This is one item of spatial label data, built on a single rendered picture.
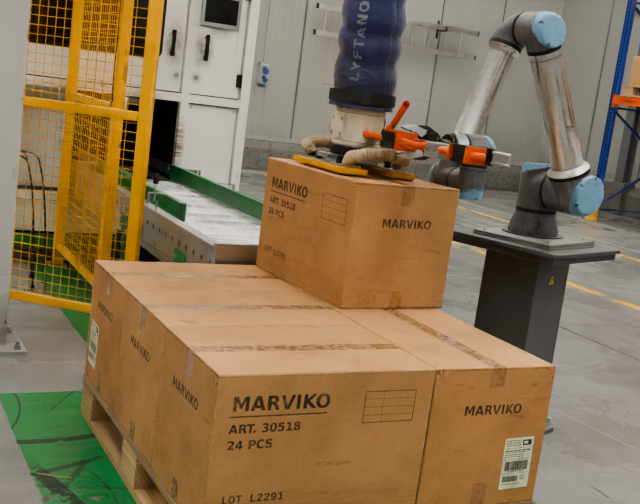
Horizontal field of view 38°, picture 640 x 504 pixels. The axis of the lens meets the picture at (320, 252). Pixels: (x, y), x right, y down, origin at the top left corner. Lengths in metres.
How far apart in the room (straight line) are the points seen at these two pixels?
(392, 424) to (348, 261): 0.67
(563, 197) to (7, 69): 2.16
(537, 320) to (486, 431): 1.08
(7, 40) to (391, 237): 1.75
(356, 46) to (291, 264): 0.76
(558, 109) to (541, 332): 0.86
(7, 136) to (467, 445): 2.23
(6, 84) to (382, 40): 1.54
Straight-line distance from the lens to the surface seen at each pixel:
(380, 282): 2.97
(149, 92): 4.06
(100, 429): 3.20
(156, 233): 4.11
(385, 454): 2.44
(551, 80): 3.31
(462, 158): 2.68
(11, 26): 3.88
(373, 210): 2.90
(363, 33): 3.11
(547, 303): 3.63
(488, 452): 2.63
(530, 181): 3.56
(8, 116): 3.89
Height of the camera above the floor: 1.21
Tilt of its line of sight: 10 degrees down
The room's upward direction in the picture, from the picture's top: 8 degrees clockwise
